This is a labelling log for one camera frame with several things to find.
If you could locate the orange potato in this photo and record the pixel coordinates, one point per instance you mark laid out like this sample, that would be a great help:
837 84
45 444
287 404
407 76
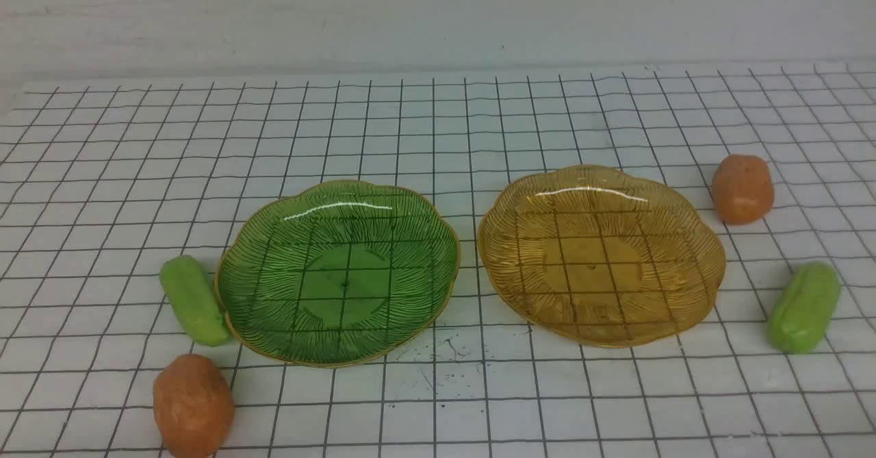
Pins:
742 189
192 406

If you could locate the green vegetable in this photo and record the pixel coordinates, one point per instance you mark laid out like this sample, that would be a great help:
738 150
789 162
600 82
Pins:
189 290
802 314

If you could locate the green glass plate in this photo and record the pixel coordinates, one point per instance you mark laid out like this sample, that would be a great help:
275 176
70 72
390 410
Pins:
337 275

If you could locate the amber glass plate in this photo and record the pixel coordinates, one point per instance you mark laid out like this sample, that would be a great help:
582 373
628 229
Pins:
600 256

